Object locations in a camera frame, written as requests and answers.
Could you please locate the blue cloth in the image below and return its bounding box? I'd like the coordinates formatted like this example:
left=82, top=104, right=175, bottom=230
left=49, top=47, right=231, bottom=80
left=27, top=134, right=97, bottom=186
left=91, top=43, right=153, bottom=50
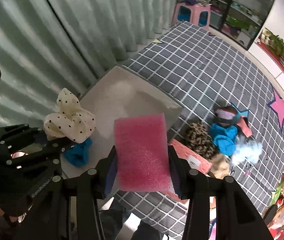
left=63, top=138, right=92, bottom=167

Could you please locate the beige knitted sock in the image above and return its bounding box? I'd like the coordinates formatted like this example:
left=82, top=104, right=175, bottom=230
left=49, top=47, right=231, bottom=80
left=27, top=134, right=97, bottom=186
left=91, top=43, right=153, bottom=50
left=208, top=153, right=230, bottom=179

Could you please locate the pink foam sponge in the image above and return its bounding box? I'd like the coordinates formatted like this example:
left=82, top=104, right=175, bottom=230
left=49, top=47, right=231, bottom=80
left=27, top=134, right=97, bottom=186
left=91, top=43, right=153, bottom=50
left=114, top=113, right=172, bottom=192

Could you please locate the white polka dot scrunchie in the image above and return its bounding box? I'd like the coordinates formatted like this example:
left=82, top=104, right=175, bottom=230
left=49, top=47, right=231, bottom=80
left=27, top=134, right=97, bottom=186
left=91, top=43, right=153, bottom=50
left=43, top=88, right=96, bottom=144

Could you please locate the blue fabric piece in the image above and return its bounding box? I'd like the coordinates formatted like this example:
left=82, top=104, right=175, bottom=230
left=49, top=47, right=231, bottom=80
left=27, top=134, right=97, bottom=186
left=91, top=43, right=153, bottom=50
left=209, top=123, right=238, bottom=157

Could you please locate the leopard print scrunchie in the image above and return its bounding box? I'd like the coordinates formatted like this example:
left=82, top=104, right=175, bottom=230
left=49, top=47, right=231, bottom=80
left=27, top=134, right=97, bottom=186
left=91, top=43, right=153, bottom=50
left=185, top=121, right=219, bottom=160

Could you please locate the pink and black sock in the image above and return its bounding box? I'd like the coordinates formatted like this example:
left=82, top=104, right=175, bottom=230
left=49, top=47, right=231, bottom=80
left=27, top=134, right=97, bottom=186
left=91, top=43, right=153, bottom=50
left=214, top=104, right=252, bottom=138

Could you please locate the black round disc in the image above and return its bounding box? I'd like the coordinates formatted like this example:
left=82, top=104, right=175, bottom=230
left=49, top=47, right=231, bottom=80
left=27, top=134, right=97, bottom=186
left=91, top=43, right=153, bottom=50
left=263, top=204, right=278, bottom=225

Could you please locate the pink printed cardboard box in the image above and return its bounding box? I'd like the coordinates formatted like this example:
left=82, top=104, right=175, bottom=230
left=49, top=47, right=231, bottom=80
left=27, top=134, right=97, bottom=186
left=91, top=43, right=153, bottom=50
left=162, top=139, right=212, bottom=205

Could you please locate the grey fabric storage box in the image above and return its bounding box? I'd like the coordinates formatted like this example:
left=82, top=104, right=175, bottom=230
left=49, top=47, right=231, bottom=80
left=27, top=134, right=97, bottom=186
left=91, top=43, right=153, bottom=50
left=60, top=66, right=183, bottom=178

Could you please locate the mint green curtain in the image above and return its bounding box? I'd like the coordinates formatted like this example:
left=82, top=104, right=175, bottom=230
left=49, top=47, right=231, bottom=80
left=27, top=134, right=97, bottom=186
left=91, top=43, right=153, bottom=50
left=0, top=0, right=176, bottom=127

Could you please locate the grey checkered play mat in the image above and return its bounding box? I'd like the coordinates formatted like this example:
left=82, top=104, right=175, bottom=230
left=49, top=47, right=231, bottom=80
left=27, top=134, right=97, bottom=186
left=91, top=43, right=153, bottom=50
left=113, top=21, right=284, bottom=239

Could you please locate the green potted plant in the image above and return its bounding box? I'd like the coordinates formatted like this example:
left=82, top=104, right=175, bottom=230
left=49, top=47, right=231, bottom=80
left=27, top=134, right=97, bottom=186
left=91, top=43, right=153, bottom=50
left=260, top=28, right=284, bottom=60

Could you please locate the pink plastic stool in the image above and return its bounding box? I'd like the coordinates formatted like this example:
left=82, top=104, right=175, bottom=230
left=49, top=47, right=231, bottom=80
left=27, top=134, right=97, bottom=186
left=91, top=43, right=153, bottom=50
left=172, top=2, right=210, bottom=30

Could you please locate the dark shelving unit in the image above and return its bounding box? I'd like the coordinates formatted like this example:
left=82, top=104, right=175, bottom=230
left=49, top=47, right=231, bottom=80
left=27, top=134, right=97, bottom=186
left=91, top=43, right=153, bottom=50
left=208, top=0, right=275, bottom=49

